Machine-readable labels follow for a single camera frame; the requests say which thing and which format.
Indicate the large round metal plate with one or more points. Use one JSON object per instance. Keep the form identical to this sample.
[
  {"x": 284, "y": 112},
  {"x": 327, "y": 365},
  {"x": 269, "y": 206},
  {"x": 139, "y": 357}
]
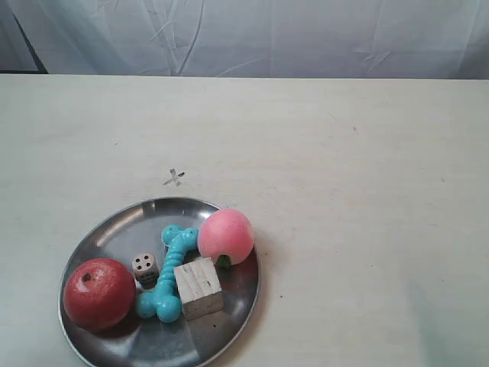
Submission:
[{"x": 148, "y": 342}]

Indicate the pink toy peach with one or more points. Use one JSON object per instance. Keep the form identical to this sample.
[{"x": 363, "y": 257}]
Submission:
[{"x": 226, "y": 232}]

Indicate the whitewashed wooden block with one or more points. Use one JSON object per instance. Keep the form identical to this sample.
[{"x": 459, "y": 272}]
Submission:
[{"x": 199, "y": 288}]

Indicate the small wooden die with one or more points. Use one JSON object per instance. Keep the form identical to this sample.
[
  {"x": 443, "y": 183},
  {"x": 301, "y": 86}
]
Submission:
[{"x": 145, "y": 268}]

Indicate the turquoise rubber bone toy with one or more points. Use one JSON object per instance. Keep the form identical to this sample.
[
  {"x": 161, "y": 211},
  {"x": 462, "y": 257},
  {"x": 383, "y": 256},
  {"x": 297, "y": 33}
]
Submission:
[{"x": 162, "y": 301}]

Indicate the white backdrop cloth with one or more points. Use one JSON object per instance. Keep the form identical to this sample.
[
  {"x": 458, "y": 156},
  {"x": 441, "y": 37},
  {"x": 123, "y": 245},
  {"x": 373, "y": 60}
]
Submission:
[{"x": 296, "y": 39}]

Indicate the red toy apple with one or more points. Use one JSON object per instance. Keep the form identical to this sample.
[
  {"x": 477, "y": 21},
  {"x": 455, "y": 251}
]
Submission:
[{"x": 99, "y": 294}]

